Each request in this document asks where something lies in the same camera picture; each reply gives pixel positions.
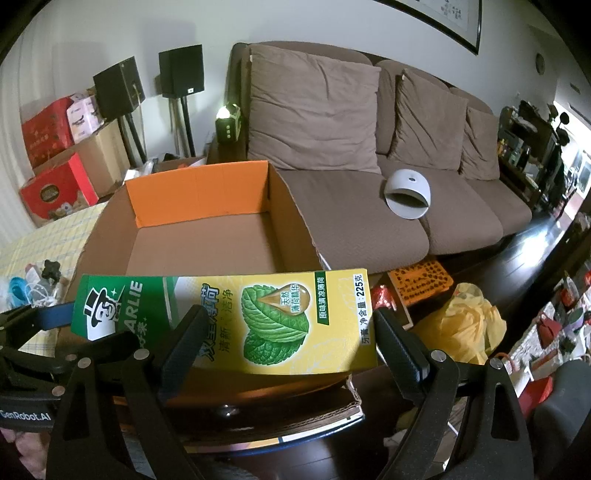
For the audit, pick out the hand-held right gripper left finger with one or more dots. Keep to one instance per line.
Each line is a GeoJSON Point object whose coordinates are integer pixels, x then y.
{"type": "Point", "coordinates": [184, 350]}

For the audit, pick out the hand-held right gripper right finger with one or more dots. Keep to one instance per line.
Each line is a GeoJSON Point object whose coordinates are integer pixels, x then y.
{"type": "Point", "coordinates": [401, 355]}

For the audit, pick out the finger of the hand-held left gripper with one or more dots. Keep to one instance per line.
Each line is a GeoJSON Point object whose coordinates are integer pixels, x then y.
{"type": "Point", "coordinates": [51, 316]}

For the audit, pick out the blue collapsible funnel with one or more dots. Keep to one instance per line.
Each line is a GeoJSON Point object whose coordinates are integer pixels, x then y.
{"type": "Point", "coordinates": [18, 290]}

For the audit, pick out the green yellow toothpaste box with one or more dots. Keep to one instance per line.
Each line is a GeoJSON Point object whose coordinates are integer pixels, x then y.
{"type": "Point", "coordinates": [277, 323]}

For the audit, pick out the orange-lined cardboard box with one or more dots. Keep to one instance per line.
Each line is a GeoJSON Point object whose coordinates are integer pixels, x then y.
{"type": "Point", "coordinates": [207, 240]}

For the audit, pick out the small pink-capped bottle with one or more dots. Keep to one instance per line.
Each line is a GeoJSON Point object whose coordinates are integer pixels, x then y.
{"type": "Point", "coordinates": [33, 272]}

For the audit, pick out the red foil packet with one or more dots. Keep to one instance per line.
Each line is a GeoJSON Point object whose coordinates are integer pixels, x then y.
{"type": "Point", "coordinates": [384, 297]}

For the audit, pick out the yellow plastic bag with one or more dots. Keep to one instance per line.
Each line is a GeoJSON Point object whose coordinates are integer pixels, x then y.
{"type": "Point", "coordinates": [461, 327]}

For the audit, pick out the yellow checked tablecloth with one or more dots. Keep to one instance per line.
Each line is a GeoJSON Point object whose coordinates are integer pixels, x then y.
{"type": "Point", "coordinates": [46, 240]}

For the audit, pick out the brown sofa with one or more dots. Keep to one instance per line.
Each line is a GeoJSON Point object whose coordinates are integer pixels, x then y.
{"type": "Point", "coordinates": [360, 230]}

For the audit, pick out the small red paper bag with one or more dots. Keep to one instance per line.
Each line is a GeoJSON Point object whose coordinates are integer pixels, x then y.
{"type": "Point", "coordinates": [538, 397]}

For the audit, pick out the white dome nail lamp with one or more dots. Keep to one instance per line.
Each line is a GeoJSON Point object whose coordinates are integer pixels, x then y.
{"type": "Point", "coordinates": [408, 187]}

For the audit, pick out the red gift box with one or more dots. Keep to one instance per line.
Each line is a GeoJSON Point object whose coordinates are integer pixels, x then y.
{"type": "Point", "coordinates": [46, 134]}

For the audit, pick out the black speaker stand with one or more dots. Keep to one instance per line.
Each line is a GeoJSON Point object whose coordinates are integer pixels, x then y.
{"type": "Point", "coordinates": [134, 143]}
{"type": "Point", "coordinates": [186, 129]}

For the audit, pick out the white tissue pack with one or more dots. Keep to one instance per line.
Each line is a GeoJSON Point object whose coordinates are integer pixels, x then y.
{"type": "Point", "coordinates": [85, 117]}

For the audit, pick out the brown sofa cushion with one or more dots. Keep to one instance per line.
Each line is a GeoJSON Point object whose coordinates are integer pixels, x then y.
{"type": "Point", "coordinates": [480, 147]}
{"type": "Point", "coordinates": [429, 124]}
{"type": "Point", "coordinates": [314, 110]}

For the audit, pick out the black lantern lamp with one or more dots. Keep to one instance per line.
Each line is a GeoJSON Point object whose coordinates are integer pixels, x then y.
{"type": "Point", "coordinates": [227, 124]}

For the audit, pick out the black bookshelf speaker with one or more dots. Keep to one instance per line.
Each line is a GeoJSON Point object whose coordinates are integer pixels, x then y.
{"type": "Point", "coordinates": [117, 90]}
{"type": "Point", "coordinates": [181, 71]}

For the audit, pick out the dark display shelf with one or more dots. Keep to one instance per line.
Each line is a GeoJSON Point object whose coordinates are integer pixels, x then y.
{"type": "Point", "coordinates": [535, 152]}

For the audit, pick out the framed ink painting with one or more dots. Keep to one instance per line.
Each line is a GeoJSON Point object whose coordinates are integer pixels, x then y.
{"type": "Point", "coordinates": [448, 18]}

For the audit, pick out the round wall clock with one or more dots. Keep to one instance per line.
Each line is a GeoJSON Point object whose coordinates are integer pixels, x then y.
{"type": "Point", "coordinates": [540, 63]}

